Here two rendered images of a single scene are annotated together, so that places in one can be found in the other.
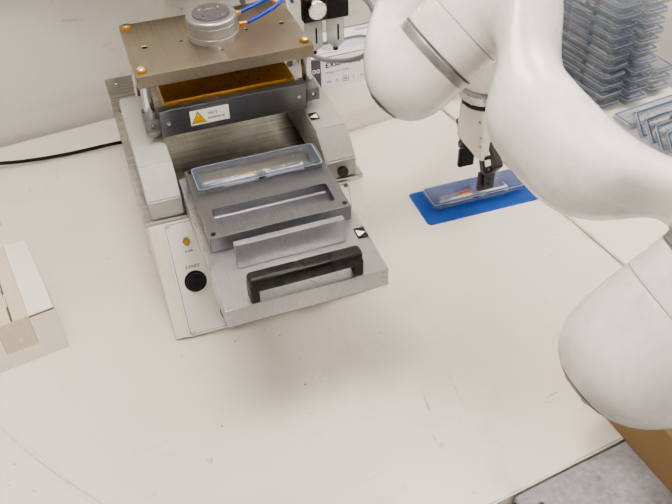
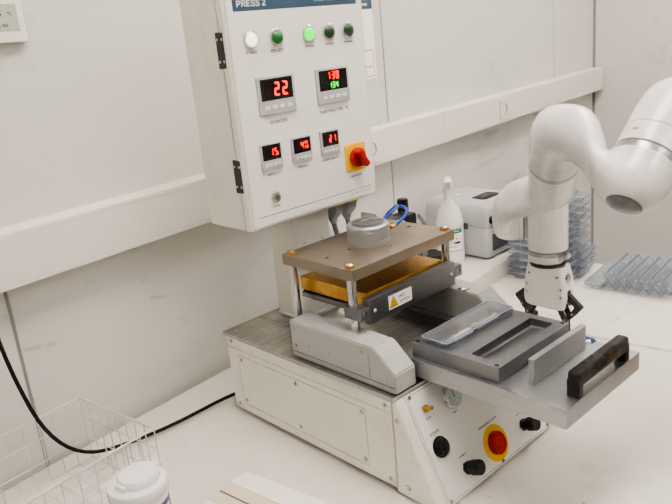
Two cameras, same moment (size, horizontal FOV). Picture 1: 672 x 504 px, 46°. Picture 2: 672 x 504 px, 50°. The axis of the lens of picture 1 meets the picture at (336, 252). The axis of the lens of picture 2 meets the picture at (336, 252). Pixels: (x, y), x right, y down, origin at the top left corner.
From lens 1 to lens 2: 0.76 m
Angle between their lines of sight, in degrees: 32
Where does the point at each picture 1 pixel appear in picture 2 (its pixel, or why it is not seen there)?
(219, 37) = (385, 237)
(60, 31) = (149, 309)
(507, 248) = not seen: hidden behind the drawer
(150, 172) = (384, 350)
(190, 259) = (431, 426)
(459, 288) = (613, 404)
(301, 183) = (513, 322)
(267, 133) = (410, 323)
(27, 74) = (121, 356)
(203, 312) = (453, 478)
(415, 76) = (659, 168)
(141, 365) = not seen: outside the picture
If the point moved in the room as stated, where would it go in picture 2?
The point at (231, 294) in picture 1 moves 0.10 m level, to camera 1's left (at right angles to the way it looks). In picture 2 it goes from (554, 400) to (495, 421)
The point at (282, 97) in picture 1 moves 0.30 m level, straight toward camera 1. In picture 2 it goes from (441, 276) to (567, 325)
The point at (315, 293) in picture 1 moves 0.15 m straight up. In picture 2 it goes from (608, 383) to (610, 285)
